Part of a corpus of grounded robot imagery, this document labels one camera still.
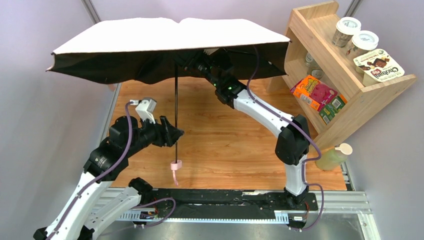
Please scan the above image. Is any pink folding umbrella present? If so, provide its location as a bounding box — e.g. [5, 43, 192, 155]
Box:
[45, 17, 293, 187]

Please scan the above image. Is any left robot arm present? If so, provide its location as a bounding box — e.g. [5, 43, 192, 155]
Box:
[33, 116, 184, 240]

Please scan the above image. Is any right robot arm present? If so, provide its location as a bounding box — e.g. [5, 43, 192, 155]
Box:
[194, 53, 310, 204]

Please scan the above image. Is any orange pink snack box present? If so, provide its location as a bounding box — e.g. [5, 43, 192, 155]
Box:
[290, 75, 338, 112]

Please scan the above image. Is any glass jar on shelf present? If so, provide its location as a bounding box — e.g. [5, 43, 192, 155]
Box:
[304, 52, 325, 80]

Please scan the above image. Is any green snack box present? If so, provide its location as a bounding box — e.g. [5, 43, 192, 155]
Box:
[318, 94, 347, 125]

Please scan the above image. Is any wooden shelf rack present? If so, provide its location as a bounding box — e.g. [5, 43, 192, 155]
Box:
[267, 1, 417, 149]

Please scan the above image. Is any yellow-green juice bottle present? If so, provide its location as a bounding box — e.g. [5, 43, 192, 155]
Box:
[315, 143, 353, 171]

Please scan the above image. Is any left paper coffee cup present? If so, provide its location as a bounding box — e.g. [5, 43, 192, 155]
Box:
[332, 16, 362, 48]

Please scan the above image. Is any paper coffee cup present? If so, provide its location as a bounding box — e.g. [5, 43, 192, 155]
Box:
[346, 30, 380, 60]
[332, 16, 362, 48]

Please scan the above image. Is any right paper coffee cup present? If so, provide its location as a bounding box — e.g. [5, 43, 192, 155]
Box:
[346, 30, 380, 60]

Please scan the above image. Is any Chobani flip yogurt pack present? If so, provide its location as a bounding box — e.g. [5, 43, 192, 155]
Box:
[353, 48, 405, 87]

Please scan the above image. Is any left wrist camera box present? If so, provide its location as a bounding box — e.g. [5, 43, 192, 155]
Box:
[129, 97, 157, 124]

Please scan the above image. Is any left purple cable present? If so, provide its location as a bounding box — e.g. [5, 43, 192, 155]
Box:
[44, 100, 135, 240]

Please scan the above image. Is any purple cable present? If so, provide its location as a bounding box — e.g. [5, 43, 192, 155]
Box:
[44, 100, 135, 240]
[246, 46, 326, 232]

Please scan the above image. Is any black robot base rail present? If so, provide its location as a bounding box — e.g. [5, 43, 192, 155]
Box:
[96, 187, 319, 229]

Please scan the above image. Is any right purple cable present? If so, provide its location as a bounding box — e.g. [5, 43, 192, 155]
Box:
[246, 46, 326, 232]

